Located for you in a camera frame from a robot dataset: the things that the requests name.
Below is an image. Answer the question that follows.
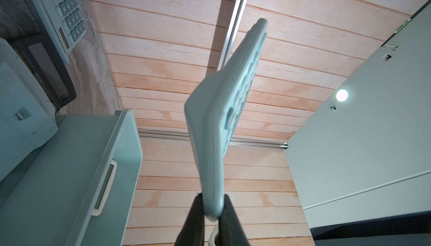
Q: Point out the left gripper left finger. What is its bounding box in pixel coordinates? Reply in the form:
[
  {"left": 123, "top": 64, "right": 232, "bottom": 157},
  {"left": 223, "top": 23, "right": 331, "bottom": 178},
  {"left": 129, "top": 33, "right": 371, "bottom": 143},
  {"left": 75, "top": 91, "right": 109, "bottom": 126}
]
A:
[{"left": 174, "top": 193, "right": 205, "bottom": 246}]

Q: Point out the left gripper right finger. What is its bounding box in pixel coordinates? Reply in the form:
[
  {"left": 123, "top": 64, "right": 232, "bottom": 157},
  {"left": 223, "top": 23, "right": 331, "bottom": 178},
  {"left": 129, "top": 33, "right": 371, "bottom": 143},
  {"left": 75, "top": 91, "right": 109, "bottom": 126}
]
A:
[{"left": 218, "top": 194, "right": 250, "bottom": 246}]

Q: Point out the mint green storage box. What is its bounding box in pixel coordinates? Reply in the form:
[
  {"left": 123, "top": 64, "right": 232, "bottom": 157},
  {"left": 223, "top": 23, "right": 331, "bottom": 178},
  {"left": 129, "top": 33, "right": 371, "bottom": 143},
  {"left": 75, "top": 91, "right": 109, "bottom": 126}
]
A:
[{"left": 1, "top": 110, "right": 143, "bottom": 246}]

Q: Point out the large black desk calculator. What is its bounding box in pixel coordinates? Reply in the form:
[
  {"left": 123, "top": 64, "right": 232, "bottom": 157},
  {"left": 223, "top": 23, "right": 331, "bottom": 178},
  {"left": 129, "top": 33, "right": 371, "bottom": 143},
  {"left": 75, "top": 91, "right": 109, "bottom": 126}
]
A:
[{"left": 11, "top": 34, "right": 76, "bottom": 112}]

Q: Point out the upturned light blue calculator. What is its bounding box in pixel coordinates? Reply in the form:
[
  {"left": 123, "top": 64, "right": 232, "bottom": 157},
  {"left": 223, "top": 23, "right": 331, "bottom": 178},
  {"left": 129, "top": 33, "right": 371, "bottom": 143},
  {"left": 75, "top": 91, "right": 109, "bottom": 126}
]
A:
[{"left": 1, "top": 38, "right": 58, "bottom": 179}]

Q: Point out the small teal calculator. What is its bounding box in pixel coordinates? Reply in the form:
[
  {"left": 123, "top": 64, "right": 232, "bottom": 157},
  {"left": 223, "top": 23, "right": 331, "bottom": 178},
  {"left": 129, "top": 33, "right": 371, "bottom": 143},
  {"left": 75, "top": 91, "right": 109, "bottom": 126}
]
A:
[{"left": 25, "top": 0, "right": 87, "bottom": 64}]

